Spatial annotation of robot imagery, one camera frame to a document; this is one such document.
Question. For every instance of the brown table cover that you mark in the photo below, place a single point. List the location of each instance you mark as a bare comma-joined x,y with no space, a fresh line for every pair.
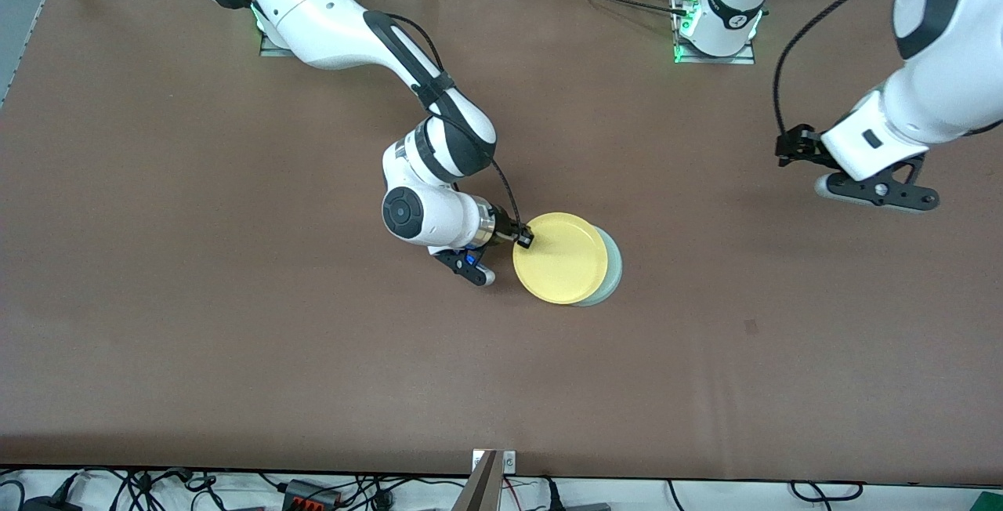
235,299

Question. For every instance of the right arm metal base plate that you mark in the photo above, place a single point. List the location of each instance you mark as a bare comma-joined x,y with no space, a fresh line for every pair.
274,49

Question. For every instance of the yellow plate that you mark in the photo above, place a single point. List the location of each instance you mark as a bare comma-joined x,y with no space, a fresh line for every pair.
560,259

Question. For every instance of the aluminium camera mount bar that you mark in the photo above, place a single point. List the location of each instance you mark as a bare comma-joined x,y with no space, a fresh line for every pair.
479,491

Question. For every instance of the black and red power strip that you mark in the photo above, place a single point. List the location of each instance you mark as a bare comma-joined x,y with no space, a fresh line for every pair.
309,493

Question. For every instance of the dark green flat object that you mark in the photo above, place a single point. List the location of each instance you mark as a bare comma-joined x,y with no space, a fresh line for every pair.
989,502

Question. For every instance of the pale green plate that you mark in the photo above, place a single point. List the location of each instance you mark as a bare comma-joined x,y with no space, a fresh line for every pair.
615,268

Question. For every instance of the black plug adapter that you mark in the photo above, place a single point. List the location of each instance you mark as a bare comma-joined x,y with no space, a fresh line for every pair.
51,505

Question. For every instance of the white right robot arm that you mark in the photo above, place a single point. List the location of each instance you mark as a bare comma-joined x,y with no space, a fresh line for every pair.
313,1

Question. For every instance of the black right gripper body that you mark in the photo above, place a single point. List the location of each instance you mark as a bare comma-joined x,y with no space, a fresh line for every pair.
508,230

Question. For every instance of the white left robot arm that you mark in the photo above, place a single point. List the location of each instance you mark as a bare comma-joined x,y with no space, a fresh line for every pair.
940,96

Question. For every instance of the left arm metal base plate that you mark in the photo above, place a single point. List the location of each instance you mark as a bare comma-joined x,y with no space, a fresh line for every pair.
744,59

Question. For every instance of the small silver metal bracket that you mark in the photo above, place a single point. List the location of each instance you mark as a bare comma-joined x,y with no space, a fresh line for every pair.
509,462

